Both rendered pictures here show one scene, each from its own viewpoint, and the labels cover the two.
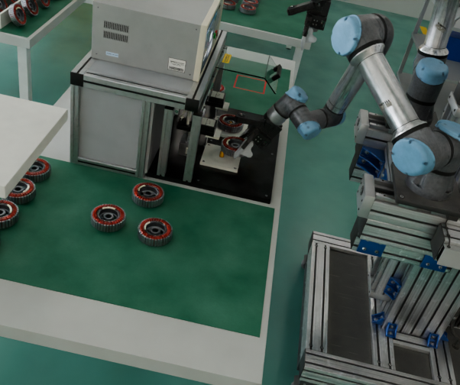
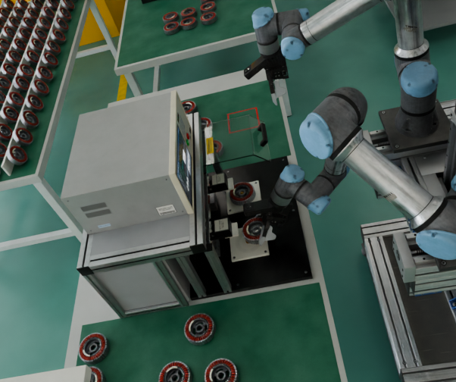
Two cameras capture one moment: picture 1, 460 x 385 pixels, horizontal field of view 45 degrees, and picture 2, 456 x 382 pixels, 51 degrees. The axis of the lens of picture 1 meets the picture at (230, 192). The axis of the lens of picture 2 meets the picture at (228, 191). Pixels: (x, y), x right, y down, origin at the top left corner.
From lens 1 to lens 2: 0.84 m
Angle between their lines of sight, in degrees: 14
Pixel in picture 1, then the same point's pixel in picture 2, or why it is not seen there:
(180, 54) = (164, 201)
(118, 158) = (159, 300)
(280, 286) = (352, 286)
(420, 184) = not seen: outside the picture
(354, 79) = not seen: hidden behind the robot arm
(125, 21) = (98, 199)
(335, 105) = (335, 170)
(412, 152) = (439, 244)
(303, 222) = (347, 201)
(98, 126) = (126, 289)
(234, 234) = (292, 337)
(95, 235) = not seen: outside the picture
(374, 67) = (360, 163)
